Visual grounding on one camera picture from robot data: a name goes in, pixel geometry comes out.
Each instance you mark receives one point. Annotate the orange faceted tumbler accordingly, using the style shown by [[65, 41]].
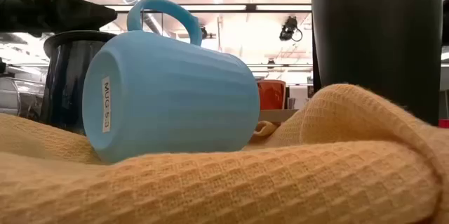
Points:
[[271, 94]]

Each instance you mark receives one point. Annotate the black overhead camera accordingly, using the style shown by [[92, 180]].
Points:
[[289, 29]]

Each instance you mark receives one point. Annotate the wooden cutting board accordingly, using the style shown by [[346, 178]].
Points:
[[277, 115]]

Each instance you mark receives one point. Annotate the small red container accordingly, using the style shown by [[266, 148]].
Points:
[[443, 123]]

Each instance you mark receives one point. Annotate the yellow waffle cloth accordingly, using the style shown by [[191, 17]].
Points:
[[224, 189]]

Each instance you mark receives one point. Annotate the small black round fixture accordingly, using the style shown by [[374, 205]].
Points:
[[204, 32]]

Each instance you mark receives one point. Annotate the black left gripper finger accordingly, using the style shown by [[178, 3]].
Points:
[[84, 15]]

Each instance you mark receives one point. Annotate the black overhead frame bar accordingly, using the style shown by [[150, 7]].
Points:
[[250, 7]]

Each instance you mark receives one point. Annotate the small clear glass tumbler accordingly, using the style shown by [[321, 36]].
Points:
[[21, 94]]

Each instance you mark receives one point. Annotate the tall black cup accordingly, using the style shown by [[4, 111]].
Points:
[[379, 41]]

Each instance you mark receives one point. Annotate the dark navy mug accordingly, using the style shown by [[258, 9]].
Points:
[[66, 76]]

